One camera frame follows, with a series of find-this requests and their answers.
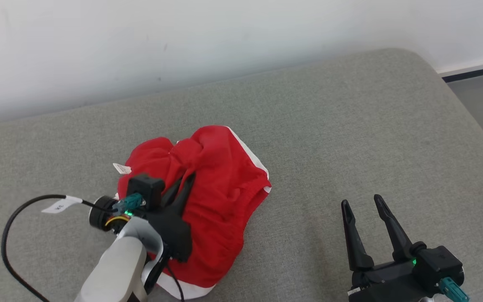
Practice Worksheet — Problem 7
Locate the teal left cable connector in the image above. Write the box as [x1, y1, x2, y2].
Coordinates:
[114, 193, 144, 215]

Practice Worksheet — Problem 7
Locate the white cable label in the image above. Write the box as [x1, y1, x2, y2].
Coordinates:
[42, 195, 83, 214]

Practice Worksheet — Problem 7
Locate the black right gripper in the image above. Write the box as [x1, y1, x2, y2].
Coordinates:
[341, 194, 439, 302]

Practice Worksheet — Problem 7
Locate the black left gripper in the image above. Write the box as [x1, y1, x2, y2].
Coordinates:
[141, 172, 197, 263]

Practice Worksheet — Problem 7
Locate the teal right cable connector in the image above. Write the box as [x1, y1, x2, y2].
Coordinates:
[439, 277, 471, 302]

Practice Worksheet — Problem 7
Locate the red jersey with striped trim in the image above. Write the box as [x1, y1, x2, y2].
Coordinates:
[113, 125, 272, 300]

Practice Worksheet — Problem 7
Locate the dark baseboard strip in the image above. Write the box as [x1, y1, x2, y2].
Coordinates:
[443, 63, 483, 83]

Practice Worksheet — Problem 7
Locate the teal cable connector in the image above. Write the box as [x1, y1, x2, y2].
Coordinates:
[114, 193, 144, 215]
[439, 277, 471, 302]

